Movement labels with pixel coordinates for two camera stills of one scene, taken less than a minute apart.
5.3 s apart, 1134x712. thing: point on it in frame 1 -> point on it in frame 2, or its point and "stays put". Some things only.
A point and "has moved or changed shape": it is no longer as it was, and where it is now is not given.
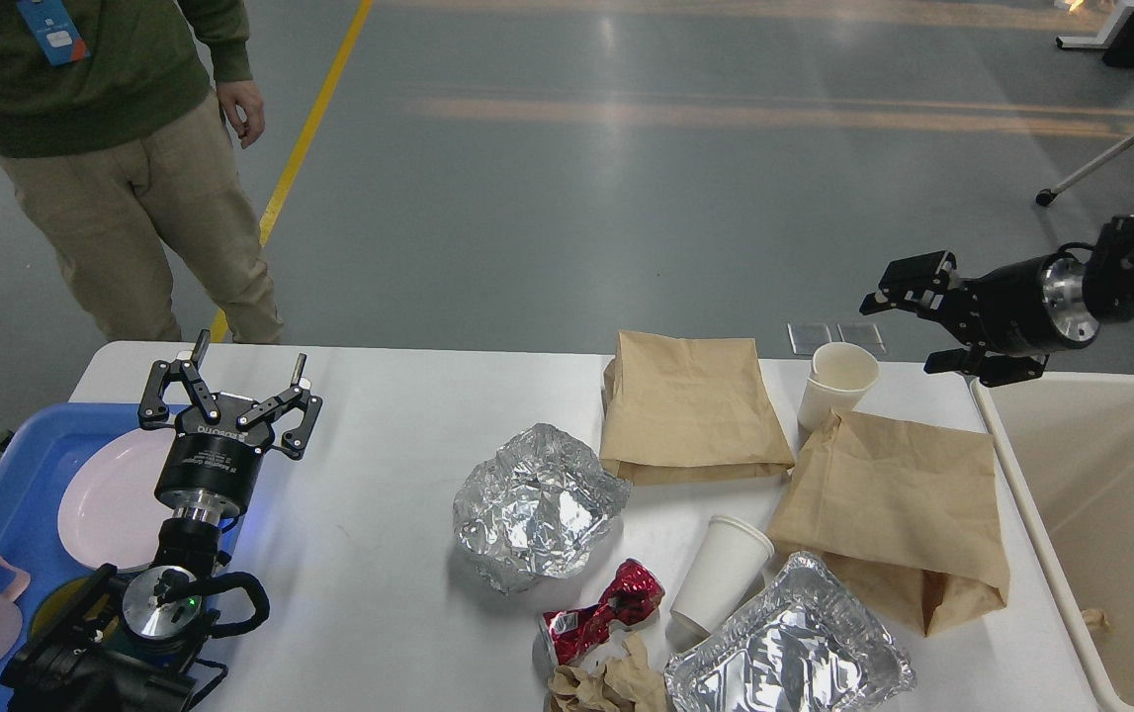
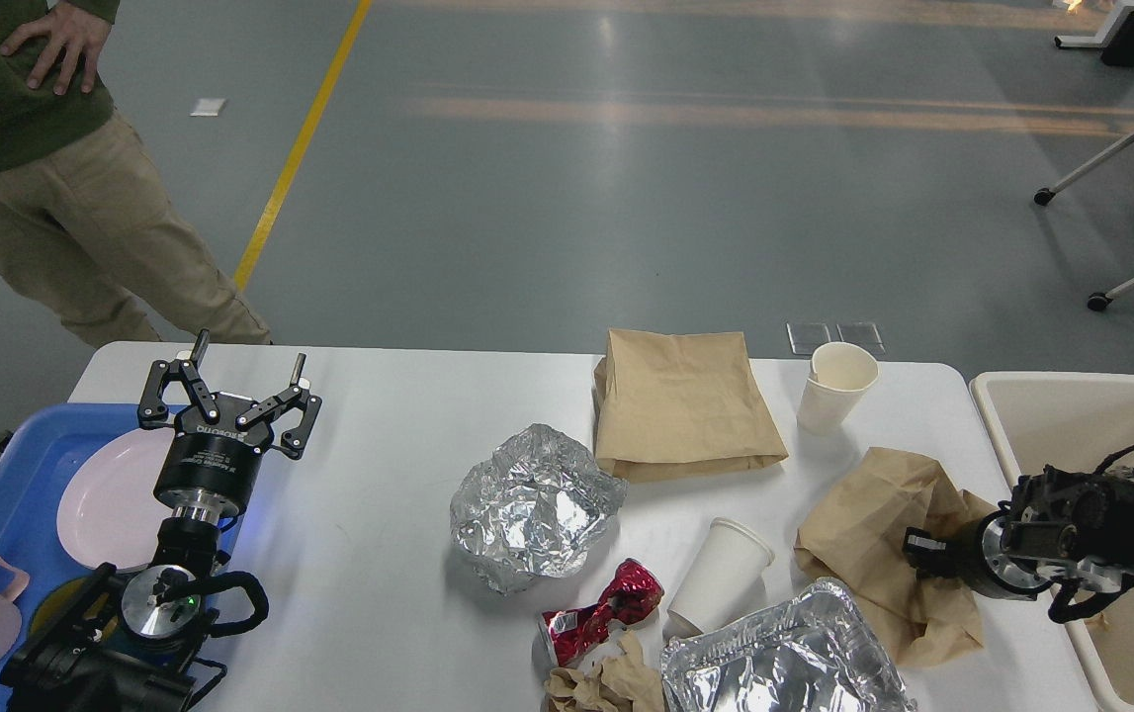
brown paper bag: (684, 408) stays put
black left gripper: (210, 466) stays put
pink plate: (112, 517) stays put
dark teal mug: (104, 613) stays put
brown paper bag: (909, 514) has moved or changed shape
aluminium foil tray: (802, 643) has moved or changed shape
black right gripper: (1037, 306) -> (977, 553)
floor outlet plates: (807, 338) stays put
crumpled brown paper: (632, 681) stays put
